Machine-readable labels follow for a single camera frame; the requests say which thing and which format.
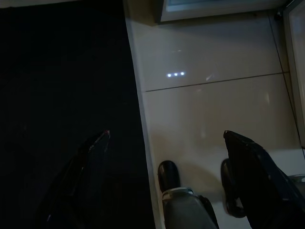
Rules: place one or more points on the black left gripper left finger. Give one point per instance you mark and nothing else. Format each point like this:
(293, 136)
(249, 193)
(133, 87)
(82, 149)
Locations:
(78, 186)

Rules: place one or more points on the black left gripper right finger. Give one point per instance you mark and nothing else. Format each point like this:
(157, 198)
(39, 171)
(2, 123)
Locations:
(262, 190)

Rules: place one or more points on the grey steel fridge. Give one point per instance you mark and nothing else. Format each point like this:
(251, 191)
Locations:
(214, 8)

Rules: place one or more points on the black robot right foot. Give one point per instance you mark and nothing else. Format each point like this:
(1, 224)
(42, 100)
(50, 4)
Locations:
(228, 190)

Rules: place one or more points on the black robot foot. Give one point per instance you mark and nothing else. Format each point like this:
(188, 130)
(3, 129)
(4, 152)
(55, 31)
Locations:
(168, 174)
(228, 190)

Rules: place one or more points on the grey robot left leg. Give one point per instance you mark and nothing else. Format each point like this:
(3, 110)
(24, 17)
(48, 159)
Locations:
(186, 210)

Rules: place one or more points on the black robot left foot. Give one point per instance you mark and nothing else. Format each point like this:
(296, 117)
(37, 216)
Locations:
(168, 174)

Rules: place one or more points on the black floor mat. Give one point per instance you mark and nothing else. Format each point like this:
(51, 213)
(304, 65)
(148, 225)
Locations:
(59, 71)

